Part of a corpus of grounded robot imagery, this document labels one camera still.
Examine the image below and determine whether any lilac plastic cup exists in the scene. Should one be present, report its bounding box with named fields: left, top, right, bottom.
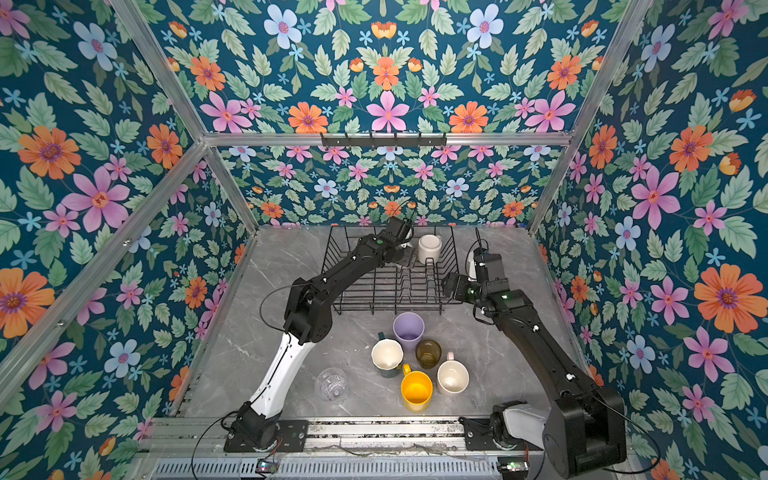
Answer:
left=393, top=312, right=425, bottom=353

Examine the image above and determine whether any green mug white inside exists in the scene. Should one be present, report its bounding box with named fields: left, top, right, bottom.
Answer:
left=371, top=332, right=404, bottom=378

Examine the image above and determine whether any clear glass cup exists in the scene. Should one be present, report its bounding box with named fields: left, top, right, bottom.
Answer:
left=315, top=367, right=348, bottom=402

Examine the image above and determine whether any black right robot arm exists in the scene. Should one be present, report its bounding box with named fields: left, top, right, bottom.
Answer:
left=442, top=246, right=627, bottom=479

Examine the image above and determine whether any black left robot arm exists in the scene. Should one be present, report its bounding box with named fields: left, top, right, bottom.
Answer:
left=224, top=217, right=413, bottom=453

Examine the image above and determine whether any olive glass cup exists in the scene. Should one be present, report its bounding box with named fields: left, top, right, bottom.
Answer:
left=415, top=339, right=442, bottom=370

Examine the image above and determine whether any pink mug white inside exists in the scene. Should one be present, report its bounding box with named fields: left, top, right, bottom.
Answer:
left=436, top=351, right=470, bottom=396

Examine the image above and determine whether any yellow mug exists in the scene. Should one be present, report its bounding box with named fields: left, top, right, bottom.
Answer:
left=400, top=364, right=434, bottom=413

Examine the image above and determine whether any black wire dish rack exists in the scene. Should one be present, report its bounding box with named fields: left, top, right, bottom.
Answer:
left=333, top=225, right=460, bottom=314

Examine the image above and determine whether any black hook rail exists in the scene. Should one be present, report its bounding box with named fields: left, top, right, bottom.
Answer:
left=320, top=133, right=448, bottom=149

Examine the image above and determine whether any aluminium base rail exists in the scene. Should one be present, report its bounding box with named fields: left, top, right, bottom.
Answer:
left=137, top=415, right=634, bottom=457

